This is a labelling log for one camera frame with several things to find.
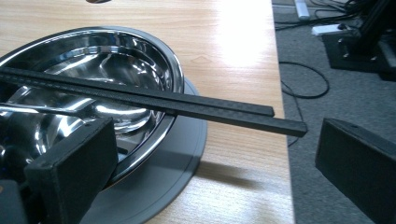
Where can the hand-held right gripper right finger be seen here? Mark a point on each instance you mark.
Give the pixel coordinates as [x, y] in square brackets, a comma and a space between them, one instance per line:
[361, 165]

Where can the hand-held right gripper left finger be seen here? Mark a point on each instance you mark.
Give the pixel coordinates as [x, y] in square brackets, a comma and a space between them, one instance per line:
[74, 168]

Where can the stainless steel bowl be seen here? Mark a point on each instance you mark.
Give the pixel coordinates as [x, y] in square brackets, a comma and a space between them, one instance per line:
[109, 59]

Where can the black textured chopstick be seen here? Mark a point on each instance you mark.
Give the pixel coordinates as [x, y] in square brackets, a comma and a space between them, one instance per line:
[186, 101]
[249, 121]

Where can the grey round plate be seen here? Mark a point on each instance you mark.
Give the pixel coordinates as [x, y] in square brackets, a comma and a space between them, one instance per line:
[174, 161]

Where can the black metal stand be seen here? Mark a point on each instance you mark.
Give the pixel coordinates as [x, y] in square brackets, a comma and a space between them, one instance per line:
[358, 53]

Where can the white power strip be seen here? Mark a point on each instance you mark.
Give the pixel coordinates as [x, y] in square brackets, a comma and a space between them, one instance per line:
[327, 29]

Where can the white metal frame desk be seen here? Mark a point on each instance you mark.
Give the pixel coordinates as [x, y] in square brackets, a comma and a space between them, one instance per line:
[302, 9]

